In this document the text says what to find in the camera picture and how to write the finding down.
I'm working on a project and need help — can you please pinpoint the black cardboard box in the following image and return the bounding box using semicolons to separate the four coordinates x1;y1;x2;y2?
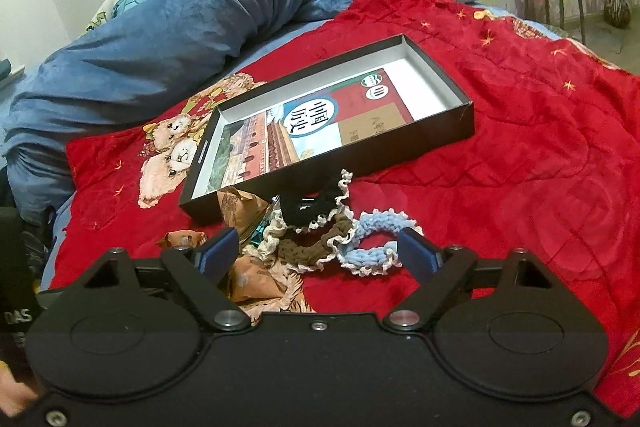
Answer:
179;33;475;227

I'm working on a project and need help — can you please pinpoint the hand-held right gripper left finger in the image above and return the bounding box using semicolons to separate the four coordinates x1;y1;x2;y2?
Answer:
82;227;248;333

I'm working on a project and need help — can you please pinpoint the teal foil packet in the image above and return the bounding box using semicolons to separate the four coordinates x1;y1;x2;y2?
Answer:
239;216;275;249

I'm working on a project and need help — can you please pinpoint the brown paper packet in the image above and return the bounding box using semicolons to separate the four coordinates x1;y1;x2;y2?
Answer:
216;187;272;239
160;230;207;254

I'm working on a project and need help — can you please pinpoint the brown patterned ball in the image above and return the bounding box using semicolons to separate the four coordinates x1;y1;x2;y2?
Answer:
603;0;632;28

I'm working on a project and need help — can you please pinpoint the crumpled tan paper packet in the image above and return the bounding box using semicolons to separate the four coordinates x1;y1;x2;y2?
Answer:
220;251;317;314

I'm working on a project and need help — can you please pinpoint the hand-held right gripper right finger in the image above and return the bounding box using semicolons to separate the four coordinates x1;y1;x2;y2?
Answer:
389;227;553;333

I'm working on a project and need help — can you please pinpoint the person's left hand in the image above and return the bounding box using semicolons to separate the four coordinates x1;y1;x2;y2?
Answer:
0;359;40;408

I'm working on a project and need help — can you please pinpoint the blue crochet scrunchie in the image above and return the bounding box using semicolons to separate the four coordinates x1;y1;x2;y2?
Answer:
334;209;417;278

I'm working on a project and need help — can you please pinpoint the red printed blanket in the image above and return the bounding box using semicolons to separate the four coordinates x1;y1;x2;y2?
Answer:
50;0;640;419

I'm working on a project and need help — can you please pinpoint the black crochet scrunchie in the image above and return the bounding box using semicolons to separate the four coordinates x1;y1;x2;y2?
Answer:
277;169;354;233

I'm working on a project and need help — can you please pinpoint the brown crochet scrunchie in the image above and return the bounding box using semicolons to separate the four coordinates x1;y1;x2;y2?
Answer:
256;211;357;274

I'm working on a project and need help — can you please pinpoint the blue velvet duvet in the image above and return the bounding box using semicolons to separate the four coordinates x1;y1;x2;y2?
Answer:
0;0;490;228

